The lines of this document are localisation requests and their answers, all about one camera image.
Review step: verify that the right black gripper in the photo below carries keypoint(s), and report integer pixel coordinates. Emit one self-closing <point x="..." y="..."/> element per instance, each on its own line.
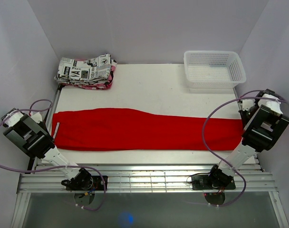
<point x="244" y="120"/>

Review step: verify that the red trousers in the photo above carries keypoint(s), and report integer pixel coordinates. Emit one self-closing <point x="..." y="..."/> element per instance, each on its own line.
<point x="120" y="129"/>

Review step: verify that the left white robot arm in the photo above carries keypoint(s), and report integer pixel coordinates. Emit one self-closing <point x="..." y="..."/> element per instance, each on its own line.
<point x="29" y="134"/>

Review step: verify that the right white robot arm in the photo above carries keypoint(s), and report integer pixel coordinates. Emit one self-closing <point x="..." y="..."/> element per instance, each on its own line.
<point x="263" y="124"/>

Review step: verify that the newspaper print folded trousers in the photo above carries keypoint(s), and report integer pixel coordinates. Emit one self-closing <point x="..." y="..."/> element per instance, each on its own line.
<point x="85" y="70"/>

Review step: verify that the white plastic basket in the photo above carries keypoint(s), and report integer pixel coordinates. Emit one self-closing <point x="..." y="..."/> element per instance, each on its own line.
<point x="213" y="69"/>

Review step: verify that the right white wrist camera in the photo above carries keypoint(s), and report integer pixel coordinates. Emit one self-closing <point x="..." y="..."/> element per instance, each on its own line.
<point x="246" y="104"/>

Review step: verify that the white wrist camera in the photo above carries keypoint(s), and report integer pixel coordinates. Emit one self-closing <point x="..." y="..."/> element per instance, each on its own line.
<point x="37" y="117"/>
<point x="246" y="104"/>

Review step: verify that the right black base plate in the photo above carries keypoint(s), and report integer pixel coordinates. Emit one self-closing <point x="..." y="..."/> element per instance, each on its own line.
<point x="202" y="182"/>

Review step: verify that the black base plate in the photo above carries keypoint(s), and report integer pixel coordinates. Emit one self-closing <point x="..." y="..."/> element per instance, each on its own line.
<point x="202" y="182"/>
<point x="97" y="184"/>

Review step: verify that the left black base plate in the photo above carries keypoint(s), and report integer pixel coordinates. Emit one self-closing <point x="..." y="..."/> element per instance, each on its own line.
<point x="97" y="184"/>

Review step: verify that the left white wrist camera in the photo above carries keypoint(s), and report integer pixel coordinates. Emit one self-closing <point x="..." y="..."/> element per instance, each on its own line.
<point x="37" y="117"/>

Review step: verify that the aluminium frame rail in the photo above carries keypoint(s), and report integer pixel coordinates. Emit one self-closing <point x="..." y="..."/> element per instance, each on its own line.
<point x="149" y="171"/>

